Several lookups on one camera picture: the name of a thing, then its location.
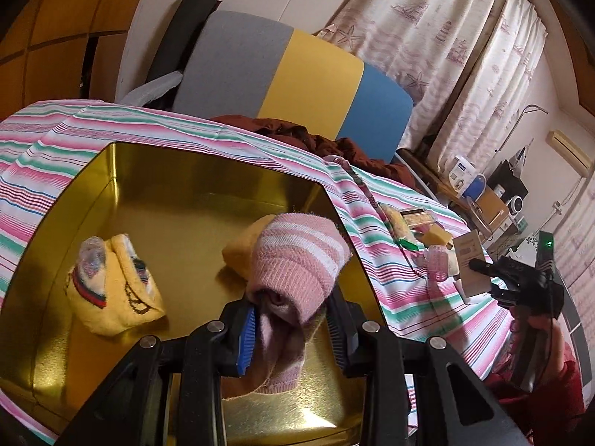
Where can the air conditioner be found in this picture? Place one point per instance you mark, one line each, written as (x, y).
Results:
(569, 148)

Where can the pink hair roller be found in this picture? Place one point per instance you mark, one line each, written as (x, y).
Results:
(439, 265)

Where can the brown red jacket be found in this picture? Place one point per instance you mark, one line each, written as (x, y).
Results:
(325, 141)

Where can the person's right hand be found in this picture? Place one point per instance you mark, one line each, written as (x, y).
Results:
(534, 325)

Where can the wooden wardrobe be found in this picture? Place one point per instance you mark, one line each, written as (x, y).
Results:
(60, 32)

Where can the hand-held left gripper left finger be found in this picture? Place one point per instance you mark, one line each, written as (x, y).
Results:
(245, 339)

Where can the brown cardboard box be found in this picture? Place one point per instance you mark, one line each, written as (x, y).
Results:
(490, 206)

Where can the white blue box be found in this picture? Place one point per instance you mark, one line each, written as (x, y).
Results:
(462, 169)

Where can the gold tin box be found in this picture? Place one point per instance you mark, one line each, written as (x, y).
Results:
(186, 204)

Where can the white round appliance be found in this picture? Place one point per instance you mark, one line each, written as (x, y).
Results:
(516, 204)

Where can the black box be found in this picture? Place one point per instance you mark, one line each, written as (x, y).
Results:
(506, 176)

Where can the small yellow sponge block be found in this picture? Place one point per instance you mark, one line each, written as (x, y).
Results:
(437, 238)

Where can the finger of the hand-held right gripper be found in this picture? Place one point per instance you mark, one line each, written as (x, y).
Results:
(504, 296)
(481, 266)

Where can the grey yellow blue cushion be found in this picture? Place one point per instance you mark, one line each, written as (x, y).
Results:
(316, 79)

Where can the white chair armrest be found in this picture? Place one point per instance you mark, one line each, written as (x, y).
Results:
(153, 86)

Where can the blue jug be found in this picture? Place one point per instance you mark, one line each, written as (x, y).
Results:
(475, 188)

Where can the striped tablecloth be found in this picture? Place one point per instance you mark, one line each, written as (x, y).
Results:
(139, 125)

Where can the wooden side table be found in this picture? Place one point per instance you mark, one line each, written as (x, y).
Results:
(427, 169)

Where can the yellow printed sock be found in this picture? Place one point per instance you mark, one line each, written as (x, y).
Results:
(116, 306)

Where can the patterned curtain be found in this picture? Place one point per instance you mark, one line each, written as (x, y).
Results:
(511, 79)
(418, 32)

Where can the clear cracker packet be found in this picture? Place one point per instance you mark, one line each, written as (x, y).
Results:
(416, 216)

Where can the large yellow sponge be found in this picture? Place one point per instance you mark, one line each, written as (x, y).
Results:
(239, 251)

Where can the pale cardboard box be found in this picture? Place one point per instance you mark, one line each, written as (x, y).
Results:
(467, 251)

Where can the green yellow snack packet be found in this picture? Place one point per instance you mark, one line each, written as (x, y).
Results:
(397, 223)

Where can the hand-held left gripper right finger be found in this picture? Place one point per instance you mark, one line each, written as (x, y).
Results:
(337, 341)

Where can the pink striped sock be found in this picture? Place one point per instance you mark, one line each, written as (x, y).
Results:
(297, 265)

